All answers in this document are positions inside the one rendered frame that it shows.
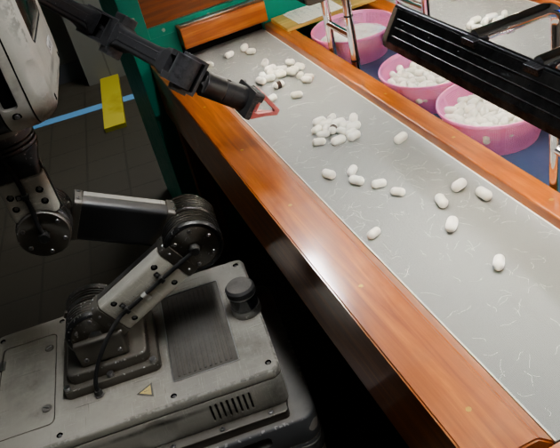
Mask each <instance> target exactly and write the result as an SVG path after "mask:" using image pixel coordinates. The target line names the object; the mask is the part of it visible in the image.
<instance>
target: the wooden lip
mask: <svg viewBox="0 0 560 448"><path fill-rule="evenodd" d="M267 20H268V16H267V12H266V8H265V4H264V1H263V0H247V1H245V2H242V3H240V4H235V5H232V6H229V7H227V8H224V9H221V10H219V11H216V12H212V13H209V14H206V15H204V16H201V17H198V18H196V19H193V20H189V21H186V22H183V23H181V24H178V25H176V26H175V27H176V30H177V33H178V36H179V40H180V44H181V45H182V46H183V47H184V48H185V49H186V50H187V49H189V48H192V47H195V46H197V45H200V44H204V43H207V42H209V41H211V40H214V39H217V38H220V37H223V36H226V35H229V34H232V33H235V32H237V31H239V30H242V29H245V28H249V27H251V26H254V25H257V24H260V23H262V22H265V21H267Z"/></svg>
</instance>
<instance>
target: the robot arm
mask: <svg viewBox="0 0 560 448"><path fill-rule="evenodd" d="M37 1H38V3H39V4H40V5H42V6H44V7H46V8H48V9H49V10H51V11H53V12H56V13H58V14H59V15H60V16H62V17H64V18H66V19H68V20H70V21H71V22H72V23H73V24H74V25H75V26H76V30H77V31H79V32H80V33H82V34H84V35H86V36H88V37H90V38H91V39H93V40H95V41H97V42H98V43H100V44H101V45H100V48H99V51H101V52H104V53H105V54H107V56H110V57H112V58H114V59H116V60H120V58H121V56H122V54H123V53H130V54H131V55H133V56H135V57H137V58H139V59H140V60H143V61H145V62H147V64H149V65H151V66H153V67H154V68H155V69H156V71H157V73H158V74H160V76H161V77H163V78H165V79H167V80H168V81H170V82H169V83H168V87H169V88H170V89H172V90H174V91H176V92H178V93H179V94H181V95H183V96H185V95H186V94H187V95H189V96H191V97H193V96H194V94H195V92H196V93H197V95H199V96H202V97H204V98H206V99H209V100H213V101H216V102H219V103H220V104H223V105H225V106H228V107H231V108H234V109H235V110H236V111H237V112H238V113H239V114H240V115H241V117H242V118H244V119H247V120H250V118H251V119H253V118H258V117H263V116H276V115H277V114H278V112H279V110H280V109H279V108H278V107H277V106H276V105H275V104H274V103H273V102H272V101H271V100H270V99H269V97H268V96H267V95H266V94H265V93H264V92H263V91H262V90H260V89H259V88H258V87H257V86H255V85H253V86H250V85H248V83H246V81H245V80H243V79H241V80H240V82H239V83H237V82H234V81H232V80H229V79H227V78H225V77H223V76H219V75H216V74H214V73H212V72H211V71H208V70H207V69H208V67H209V65H210V64H208V63H207V62H205V61H203V60H200V59H199V58H197V57H196V56H194V55H193V54H191V53H190V52H186V51H185V52H184V53H183V52H180V51H178V50H176V49H174V48H171V47H168V48H164V47H161V46H159V45H157V44H154V43H152V42H150V41H149V40H147V39H145V38H143V37H141V36H138V35H137V34H136V32H135V31H134V29H135V28H136V26H137V24H138V22H137V21H136V20H133V19H131V18H130V17H128V16H126V15H124V14H122V13H120V12H117V13H116V16H115V17H113V16H111V15H109V14H107V13H106V12H104V11H102V10H100V9H98V8H96V7H94V6H92V5H90V4H88V5H87V4H80V3H78V2H76V1H75V0H37ZM263 101H266V102H267V104H269V106H270V107H272V110H263V109H258V108H259V106H260V104H261V103H262V102H263Z"/></svg>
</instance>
